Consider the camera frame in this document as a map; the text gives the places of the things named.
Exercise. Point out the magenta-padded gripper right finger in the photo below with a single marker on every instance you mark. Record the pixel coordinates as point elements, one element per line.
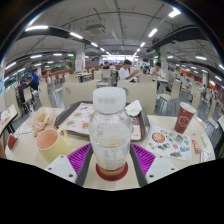
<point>160,166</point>

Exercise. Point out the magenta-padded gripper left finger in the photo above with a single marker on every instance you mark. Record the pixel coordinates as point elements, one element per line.
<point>61,166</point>

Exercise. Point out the clear tea bottle white cap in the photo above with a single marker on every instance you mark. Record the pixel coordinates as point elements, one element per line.
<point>110,133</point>

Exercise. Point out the yellow mug pink inside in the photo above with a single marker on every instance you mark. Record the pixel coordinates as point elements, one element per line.
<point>55,146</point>

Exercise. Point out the colourful sticker sheet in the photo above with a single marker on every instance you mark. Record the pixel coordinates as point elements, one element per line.
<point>168,143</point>

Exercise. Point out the flat round red coaster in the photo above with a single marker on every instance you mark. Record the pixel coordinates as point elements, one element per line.
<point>100,175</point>

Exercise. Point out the small red white packet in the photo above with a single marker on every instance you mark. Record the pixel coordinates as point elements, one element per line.
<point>196,146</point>

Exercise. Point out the clear plastic wrapper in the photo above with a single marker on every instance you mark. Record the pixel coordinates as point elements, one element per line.
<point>205,155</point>

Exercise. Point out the dark brown serving tray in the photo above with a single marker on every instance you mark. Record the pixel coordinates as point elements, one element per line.
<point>61,118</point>

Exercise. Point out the printed paper tray liner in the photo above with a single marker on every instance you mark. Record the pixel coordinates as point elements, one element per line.
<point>76,120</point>

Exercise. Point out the orange white food wrapper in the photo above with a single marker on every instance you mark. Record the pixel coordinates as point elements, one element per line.
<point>41,120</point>

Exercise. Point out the white receipt paper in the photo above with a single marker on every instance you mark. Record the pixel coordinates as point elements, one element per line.
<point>25,130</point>

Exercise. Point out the red paper cup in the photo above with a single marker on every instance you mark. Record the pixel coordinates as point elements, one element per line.
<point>184,120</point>

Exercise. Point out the red flat box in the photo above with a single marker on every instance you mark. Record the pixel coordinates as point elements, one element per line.
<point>12,141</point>

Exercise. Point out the crumpled white napkin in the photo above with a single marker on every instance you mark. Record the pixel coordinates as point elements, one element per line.
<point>134,108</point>

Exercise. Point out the beige wooden chair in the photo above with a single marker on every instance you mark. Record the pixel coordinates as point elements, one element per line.
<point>45,95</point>
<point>171,91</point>

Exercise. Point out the beige neighbouring dining table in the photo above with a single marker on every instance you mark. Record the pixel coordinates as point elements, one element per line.
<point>7,116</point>

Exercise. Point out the person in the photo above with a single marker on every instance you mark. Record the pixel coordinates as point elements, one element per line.
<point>35,76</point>
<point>156,70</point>
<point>125,72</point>
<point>23,90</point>

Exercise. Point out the ceiling strip lights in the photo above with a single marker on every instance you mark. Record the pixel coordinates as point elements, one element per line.
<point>36,28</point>

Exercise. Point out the ceiling air conditioner unit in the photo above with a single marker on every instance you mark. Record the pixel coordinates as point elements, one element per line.
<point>95,29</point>

